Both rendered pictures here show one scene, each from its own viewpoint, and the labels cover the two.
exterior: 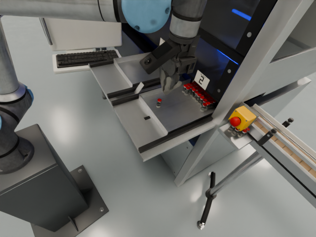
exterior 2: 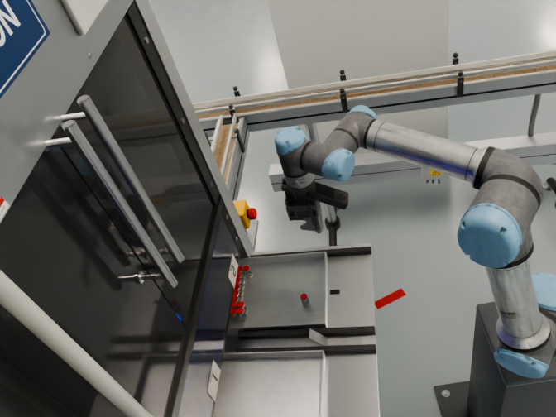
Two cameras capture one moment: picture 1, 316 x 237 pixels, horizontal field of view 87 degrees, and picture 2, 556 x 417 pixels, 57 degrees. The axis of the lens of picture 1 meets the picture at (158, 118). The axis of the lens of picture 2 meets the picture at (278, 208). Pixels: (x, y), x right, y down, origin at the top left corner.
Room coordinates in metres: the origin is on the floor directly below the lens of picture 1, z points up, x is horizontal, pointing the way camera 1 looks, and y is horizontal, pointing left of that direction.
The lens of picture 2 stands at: (1.05, 0.77, 2.19)
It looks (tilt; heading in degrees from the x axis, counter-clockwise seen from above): 45 degrees down; 239
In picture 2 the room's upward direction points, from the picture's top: 19 degrees counter-clockwise
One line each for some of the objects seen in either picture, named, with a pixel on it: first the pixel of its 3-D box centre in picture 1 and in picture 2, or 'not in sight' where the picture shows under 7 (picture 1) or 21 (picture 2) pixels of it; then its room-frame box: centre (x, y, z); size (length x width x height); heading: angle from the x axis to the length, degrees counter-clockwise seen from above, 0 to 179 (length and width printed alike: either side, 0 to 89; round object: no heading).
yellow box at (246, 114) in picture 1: (242, 117); (237, 214); (0.52, -0.35, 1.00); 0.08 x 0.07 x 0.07; 130
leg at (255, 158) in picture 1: (230, 177); not in sight; (0.51, -0.55, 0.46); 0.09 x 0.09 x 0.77; 40
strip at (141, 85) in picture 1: (130, 91); (335, 337); (0.63, 0.17, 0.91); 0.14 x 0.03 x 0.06; 131
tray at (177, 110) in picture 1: (180, 103); (272, 292); (0.64, -0.10, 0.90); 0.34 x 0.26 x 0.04; 131
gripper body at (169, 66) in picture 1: (179, 53); (302, 196); (0.48, -0.02, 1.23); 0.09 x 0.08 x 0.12; 130
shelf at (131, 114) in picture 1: (151, 90); (292, 345); (0.72, 0.07, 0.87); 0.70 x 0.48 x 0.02; 40
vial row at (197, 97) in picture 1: (196, 96); (237, 293); (0.71, -0.18, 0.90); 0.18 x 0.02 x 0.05; 41
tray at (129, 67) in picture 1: (148, 67); (260, 400); (0.90, 0.12, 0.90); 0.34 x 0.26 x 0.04; 130
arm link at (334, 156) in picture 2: not in sight; (331, 157); (0.44, 0.08, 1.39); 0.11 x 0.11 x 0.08; 10
